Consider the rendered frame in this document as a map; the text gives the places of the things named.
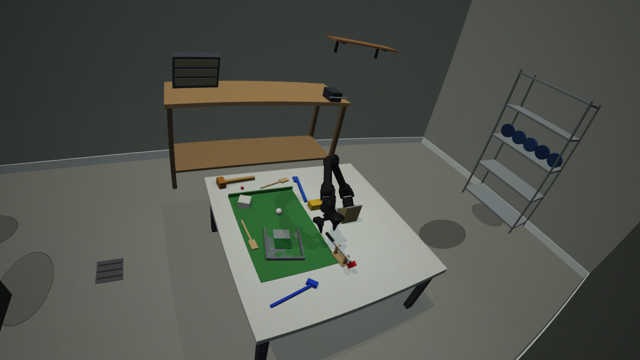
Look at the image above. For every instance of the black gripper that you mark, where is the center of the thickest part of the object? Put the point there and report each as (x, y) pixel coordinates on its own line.
(320, 221)

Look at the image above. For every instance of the dark blue flat bar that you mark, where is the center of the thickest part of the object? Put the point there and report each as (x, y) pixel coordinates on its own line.
(296, 180)

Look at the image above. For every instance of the tan wooden stick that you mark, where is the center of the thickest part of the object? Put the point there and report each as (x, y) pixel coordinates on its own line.
(282, 180)
(251, 242)

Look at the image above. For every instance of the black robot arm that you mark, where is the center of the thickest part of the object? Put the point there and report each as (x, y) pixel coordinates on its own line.
(327, 191)

